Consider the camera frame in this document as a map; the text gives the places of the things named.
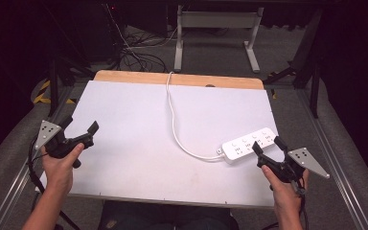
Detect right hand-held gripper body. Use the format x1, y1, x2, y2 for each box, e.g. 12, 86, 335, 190
256, 147, 331, 194

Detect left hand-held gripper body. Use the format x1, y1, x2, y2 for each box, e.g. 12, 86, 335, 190
34, 119, 84, 170

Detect white power strip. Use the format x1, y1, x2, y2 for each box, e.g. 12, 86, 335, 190
220, 126, 278, 166

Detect person's right hand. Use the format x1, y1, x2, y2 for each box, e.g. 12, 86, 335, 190
261, 164, 311, 213

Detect person's left hand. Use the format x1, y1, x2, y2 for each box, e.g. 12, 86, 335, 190
40, 142, 86, 194

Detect yellow black hazard tape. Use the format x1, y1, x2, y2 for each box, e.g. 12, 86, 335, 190
33, 79, 78, 105

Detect black tripod stand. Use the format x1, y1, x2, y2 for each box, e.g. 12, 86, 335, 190
46, 47, 92, 118

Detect white table board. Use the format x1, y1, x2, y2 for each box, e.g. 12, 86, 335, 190
38, 80, 286, 209

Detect black metal stand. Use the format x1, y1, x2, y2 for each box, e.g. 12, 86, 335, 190
263, 9, 323, 120

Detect person's legs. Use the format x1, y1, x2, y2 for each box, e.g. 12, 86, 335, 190
98, 200, 240, 230

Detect aluminium floor rail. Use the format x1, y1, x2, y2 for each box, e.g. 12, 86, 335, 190
295, 89, 368, 230
0, 85, 75, 230

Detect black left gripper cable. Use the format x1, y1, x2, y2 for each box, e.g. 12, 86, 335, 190
26, 136, 81, 230

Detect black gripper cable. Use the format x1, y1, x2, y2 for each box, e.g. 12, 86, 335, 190
295, 178, 311, 230
26, 136, 81, 230

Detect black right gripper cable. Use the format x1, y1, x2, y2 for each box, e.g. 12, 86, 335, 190
295, 178, 311, 230

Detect white power strip cable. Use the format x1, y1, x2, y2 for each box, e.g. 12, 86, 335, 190
165, 71, 225, 163

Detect black floor cables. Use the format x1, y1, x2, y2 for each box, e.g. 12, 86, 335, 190
116, 25, 173, 74

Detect white metal table frame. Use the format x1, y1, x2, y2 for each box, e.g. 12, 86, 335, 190
172, 4, 265, 74

